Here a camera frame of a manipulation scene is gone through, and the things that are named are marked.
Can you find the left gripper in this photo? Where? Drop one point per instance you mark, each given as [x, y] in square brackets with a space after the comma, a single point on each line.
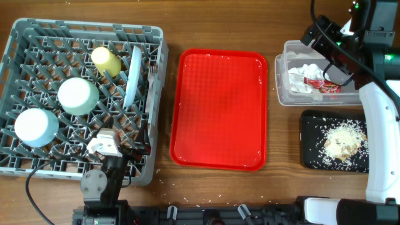
[135, 154]

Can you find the large light blue plate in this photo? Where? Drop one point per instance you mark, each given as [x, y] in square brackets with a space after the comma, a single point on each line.
[133, 77]

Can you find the red snack wrapper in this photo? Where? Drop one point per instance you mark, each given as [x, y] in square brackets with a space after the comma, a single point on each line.
[323, 85]

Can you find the white plastic fork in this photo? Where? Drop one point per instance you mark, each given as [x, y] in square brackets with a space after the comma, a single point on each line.
[150, 79]

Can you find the mint green bowl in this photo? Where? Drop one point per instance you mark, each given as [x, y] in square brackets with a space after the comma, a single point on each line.
[78, 96]

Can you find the yellow plastic cup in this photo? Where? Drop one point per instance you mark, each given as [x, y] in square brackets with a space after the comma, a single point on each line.
[105, 60]

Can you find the white napkin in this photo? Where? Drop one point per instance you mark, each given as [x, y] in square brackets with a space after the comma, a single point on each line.
[298, 74]

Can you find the rice and food scraps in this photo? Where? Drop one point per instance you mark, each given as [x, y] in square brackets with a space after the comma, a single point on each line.
[342, 146]

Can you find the small light blue bowl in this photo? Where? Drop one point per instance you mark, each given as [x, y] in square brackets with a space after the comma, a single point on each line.
[36, 127]

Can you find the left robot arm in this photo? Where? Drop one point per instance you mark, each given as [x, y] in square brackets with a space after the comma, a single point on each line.
[101, 187]

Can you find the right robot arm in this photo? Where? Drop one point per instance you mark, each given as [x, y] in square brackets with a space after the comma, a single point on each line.
[364, 50]

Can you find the grey dishwasher rack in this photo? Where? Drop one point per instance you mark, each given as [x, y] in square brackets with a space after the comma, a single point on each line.
[39, 56]

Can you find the red plastic tray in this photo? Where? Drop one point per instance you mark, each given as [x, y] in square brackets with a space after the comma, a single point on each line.
[220, 115]

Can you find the clear plastic bin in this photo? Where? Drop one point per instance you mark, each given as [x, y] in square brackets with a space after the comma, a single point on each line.
[295, 54]

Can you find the black plastic tray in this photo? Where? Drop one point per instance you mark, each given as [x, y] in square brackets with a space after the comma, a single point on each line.
[310, 120]

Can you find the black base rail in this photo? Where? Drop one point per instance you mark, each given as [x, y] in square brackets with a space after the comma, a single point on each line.
[268, 214]

